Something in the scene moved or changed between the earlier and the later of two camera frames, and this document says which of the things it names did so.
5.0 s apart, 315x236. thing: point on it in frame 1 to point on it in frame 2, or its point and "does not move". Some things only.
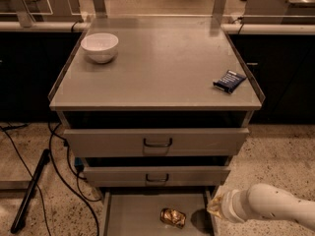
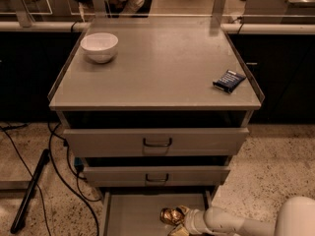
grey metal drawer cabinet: x=155 y=109 does not move
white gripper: x=228 y=204 to x=192 y=219
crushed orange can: x=173 y=216 does not move
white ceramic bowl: x=99 y=47 does not move
